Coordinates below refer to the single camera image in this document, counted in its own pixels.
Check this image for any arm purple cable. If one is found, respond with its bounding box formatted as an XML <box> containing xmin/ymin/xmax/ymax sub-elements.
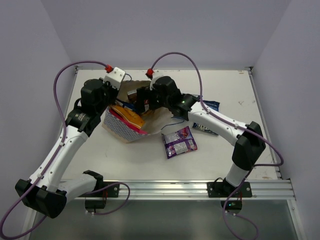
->
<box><xmin>151</xmin><ymin>51</ymin><xmax>285</xmax><ymax>240</ymax></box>
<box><xmin>1</xmin><ymin>59</ymin><xmax>131</xmax><ymax>238</ymax></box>

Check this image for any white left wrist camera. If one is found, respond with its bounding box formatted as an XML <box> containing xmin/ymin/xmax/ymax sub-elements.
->
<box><xmin>103</xmin><ymin>65</ymin><xmax>126</xmax><ymax>89</ymax></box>

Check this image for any purple snack packet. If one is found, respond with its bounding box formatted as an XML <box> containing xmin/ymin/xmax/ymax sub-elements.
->
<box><xmin>161</xmin><ymin>126</ymin><xmax>198</xmax><ymax>159</ymax></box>

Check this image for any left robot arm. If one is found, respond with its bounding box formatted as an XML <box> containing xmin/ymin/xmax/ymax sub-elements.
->
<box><xmin>15</xmin><ymin>78</ymin><xmax>121</xmax><ymax>219</ymax></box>

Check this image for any blue Burts chips bag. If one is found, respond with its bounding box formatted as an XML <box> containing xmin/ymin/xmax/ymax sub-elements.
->
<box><xmin>115</xmin><ymin>98</ymin><xmax>137</xmax><ymax>112</ymax></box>

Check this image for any aluminium rail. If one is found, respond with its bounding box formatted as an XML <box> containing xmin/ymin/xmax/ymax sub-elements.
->
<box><xmin>53</xmin><ymin>179</ymin><xmax>296</xmax><ymax>201</ymax></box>

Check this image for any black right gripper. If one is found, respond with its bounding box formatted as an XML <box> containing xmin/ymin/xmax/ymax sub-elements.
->
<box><xmin>134</xmin><ymin>85</ymin><xmax>171</xmax><ymax>113</ymax></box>

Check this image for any blue white snack bag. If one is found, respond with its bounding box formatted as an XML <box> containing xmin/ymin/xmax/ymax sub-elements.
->
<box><xmin>203</xmin><ymin>100</ymin><xmax>220</xmax><ymax>112</ymax></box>

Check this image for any orange yellow snack bag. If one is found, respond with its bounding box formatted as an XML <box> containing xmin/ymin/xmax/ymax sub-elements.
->
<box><xmin>111</xmin><ymin>105</ymin><xmax>145</xmax><ymax>129</ymax></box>

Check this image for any blue Kettle chips bag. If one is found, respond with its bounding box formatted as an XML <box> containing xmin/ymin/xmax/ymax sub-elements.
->
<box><xmin>191</xmin><ymin>121</ymin><xmax>220</xmax><ymax>137</ymax></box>

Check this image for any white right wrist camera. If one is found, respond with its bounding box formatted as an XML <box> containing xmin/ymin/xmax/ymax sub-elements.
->
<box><xmin>145</xmin><ymin>68</ymin><xmax>164</xmax><ymax>90</ymax></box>

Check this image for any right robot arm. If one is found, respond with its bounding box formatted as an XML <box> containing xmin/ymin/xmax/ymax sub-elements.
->
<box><xmin>135</xmin><ymin>76</ymin><xmax>266</xmax><ymax>197</ymax></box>

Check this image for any brown Chio snack bag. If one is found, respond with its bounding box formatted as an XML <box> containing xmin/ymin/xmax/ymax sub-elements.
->
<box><xmin>127</xmin><ymin>90</ymin><xmax>138</xmax><ymax>104</ymax></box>

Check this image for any red Real crisps bag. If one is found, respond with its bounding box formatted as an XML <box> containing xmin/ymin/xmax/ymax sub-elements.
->
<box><xmin>108</xmin><ymin>108</ymin><xmax>148</xmax><ymax>135</ymax></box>

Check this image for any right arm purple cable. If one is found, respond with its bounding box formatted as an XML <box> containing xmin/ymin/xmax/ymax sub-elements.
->
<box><xmin>151</xmin><ymin>51</ymin><xmax>285</xmax><ymax>240</ymax></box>

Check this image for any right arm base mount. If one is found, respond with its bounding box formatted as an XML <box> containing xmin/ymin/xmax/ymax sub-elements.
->
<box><xmin>206</xmin><ymin>177</ymin><xmax>253</xmax><ymax>213</ymax></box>

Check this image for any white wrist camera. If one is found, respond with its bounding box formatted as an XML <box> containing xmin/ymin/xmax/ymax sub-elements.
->
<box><xmin>103</xmin><ymin>65</ymin><xmax>126</xmax><ymax>89</ymax></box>
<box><xmin>145</xmin><ymin>68</ymin><xmax>164</xmax><ymax>90</ymax></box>

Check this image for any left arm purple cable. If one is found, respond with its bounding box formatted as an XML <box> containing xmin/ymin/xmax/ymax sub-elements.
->
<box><xmin>1</xmin><ymin>59</ymin><xmax>131</xmax><ymax>238</ymax></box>

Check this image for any blue checkered paper bag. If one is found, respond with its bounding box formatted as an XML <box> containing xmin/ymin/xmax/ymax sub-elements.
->
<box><xmin>102</xmin><ymin>80</ymin><xmax>173</xmax><ymax>143</ymax></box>

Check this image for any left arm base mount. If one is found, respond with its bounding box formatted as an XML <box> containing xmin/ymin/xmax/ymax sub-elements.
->
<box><xmin>83</xmin><ymin>170</ymin><xmax>120</xmax><ymax>212</ymax></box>

